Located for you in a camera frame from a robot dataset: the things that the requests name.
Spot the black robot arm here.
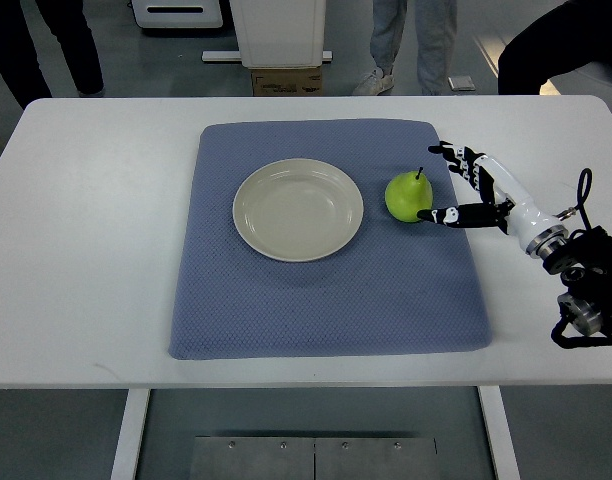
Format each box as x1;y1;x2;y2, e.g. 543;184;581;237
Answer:
537;226;612;349

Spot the left white table leg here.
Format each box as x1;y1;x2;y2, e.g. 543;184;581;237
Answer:
110;389;151;480

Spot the right white table leg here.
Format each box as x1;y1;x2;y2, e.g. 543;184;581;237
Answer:
477;386;521;480

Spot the metal base plate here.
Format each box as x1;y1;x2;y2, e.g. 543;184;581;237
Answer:
190;436;440;479

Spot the beige round plate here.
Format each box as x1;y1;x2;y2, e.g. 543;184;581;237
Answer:
232;158;364;262

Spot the cardboard box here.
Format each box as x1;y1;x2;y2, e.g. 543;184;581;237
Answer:
250;66;323;97

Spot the white cabinet on stand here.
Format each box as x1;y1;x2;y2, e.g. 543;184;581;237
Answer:
202;0;332;69

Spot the person in dark trousers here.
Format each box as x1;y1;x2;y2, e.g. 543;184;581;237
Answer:
0;1;105;108

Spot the grey floor socket plate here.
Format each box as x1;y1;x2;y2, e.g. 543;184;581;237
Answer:
448;75;476;92

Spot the black looped cable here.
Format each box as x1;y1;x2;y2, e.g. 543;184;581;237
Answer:
558;167;600;231

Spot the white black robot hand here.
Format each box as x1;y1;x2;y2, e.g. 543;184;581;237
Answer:
417;141;568;259

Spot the white machine with slot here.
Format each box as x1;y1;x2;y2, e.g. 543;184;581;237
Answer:
131;0;223;29

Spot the green pear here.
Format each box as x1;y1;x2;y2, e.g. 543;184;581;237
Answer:
384;167;433;223

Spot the person in grey jeans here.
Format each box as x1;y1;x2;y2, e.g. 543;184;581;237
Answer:
350;0;460;97

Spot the white table leg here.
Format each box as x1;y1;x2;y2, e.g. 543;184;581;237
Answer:
477;386;521;480
110;389;151;480

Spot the person in black clothes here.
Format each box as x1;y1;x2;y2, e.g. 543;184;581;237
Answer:
498;1;612;95

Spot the blue textured mat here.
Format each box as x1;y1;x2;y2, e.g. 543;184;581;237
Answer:
169;119;492;360

